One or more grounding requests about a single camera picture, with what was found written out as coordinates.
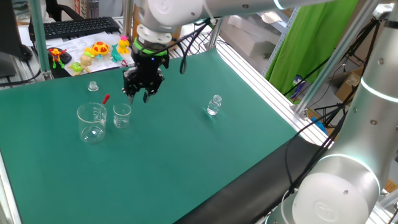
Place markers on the black computer mouse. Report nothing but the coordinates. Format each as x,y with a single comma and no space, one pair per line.
66,57

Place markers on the large glass beaker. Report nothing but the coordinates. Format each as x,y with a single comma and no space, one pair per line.
84,124

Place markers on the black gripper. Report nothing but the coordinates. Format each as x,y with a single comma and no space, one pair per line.
150,67

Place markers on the orange yellow turtle toy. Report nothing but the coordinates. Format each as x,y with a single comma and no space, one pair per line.
100,48

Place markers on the black keyboard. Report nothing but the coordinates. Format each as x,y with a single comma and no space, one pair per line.
77,27

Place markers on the black tripod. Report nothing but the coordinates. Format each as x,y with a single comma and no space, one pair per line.
342,107

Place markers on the small clear glass bottle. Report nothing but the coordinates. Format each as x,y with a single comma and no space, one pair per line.
214,107

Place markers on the yellow duck toy pink hat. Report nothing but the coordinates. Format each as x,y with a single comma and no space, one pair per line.
123,45

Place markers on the grey tripod camera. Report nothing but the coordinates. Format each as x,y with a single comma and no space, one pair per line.
384,12

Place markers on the teal dolphin toy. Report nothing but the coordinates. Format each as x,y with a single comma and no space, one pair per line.
115,55

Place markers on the beige animal toy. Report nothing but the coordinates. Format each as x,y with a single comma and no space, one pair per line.
86,59

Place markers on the clear glass bottle stopper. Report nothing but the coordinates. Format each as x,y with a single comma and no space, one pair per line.
93,86

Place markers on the aluminium frame post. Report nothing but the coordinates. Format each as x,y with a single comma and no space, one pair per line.
127,18
38,37
326,71
214,34

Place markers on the grey shelf rack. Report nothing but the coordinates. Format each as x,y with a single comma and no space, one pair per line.
280,42

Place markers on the white paper sheets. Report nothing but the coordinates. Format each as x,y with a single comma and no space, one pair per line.
77,43

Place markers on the small glass beaker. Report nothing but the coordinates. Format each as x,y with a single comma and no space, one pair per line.
122,119

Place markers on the glass dropper red bulb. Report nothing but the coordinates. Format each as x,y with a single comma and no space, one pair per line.
106,98

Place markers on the red robot figure toy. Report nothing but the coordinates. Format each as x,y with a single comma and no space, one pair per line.
56,56

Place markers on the black office chair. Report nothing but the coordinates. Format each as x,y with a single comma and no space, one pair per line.
57,11

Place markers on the black monitor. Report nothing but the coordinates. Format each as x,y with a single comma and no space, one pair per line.
7,31

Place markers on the blue plastic bag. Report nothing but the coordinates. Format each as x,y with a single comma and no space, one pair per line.
319,124

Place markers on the green table mat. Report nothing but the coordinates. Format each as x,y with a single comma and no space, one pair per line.
171,155

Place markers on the open cardboard box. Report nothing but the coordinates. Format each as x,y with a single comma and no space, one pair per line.
351,84

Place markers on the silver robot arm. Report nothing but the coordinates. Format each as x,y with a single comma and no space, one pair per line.
367,93

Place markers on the green cloth backdrop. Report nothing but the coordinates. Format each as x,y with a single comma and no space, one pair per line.
304,46

